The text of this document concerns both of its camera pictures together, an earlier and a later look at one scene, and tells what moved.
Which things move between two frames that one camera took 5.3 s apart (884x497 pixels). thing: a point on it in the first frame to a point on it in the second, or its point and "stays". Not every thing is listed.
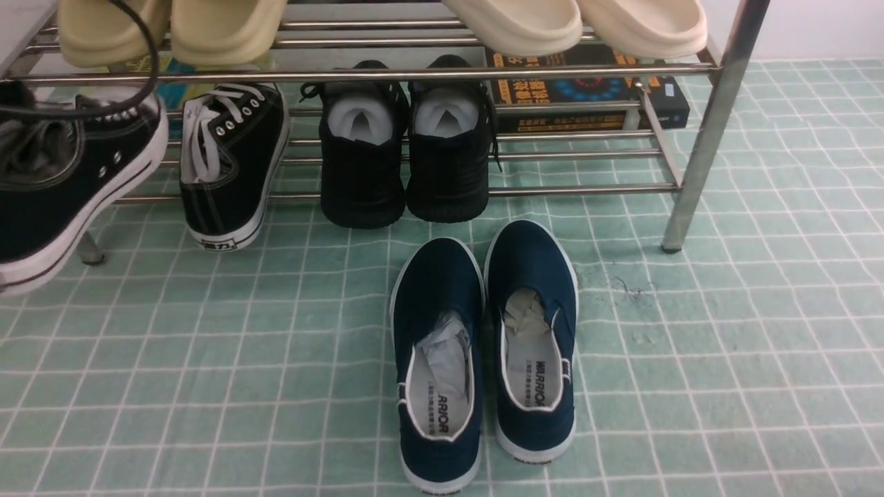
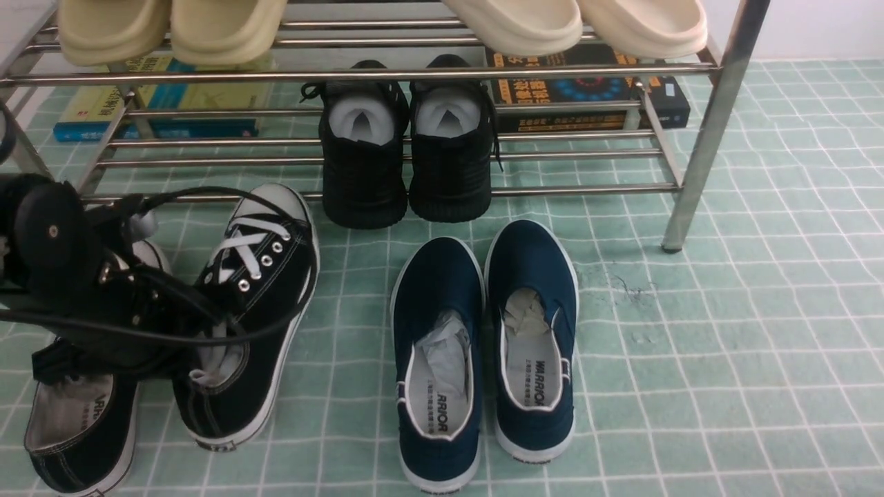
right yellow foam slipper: x=224 y=32 stays
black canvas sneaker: x=235 y=139 to x=255 y=298
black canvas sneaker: x=59 y=177 to x=80 y=431
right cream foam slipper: x=646 y=29 stays
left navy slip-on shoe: x=438 y=319 stays
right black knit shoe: x=452 y=135 stays
